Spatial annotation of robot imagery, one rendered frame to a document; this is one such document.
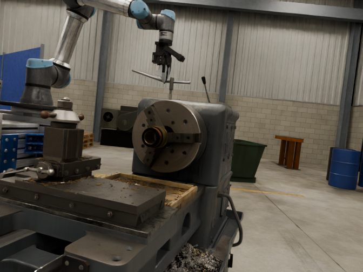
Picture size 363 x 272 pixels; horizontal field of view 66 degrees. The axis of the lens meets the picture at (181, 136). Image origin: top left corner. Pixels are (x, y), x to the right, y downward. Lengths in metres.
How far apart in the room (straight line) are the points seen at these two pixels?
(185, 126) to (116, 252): 0.71
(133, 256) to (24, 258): 0.25
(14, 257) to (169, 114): 0.76
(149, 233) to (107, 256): 0.10
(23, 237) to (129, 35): 11.47
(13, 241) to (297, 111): 11.67
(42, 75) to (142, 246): 1.14
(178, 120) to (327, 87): 11.60
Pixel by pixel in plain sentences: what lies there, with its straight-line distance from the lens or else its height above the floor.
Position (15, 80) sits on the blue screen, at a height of 1.67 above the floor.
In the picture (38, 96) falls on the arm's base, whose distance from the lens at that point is 1.53.
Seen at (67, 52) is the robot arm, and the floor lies 1.46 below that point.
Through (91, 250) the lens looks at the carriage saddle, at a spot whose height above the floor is 0.90.
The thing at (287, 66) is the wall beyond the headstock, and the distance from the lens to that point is 12.12.
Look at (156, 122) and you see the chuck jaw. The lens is 1.13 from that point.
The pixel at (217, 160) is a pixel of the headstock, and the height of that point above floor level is 0.99.
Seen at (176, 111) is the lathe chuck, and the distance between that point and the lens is 1.17.
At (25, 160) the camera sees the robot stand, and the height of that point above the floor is 0.90.
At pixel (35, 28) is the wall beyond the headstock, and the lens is 13.37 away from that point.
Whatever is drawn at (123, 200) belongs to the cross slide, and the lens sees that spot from 0.63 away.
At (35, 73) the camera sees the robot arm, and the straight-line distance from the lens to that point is 1.55.
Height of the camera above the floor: 1.15
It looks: 3 degrees down
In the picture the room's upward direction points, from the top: 6 degrees clockwise
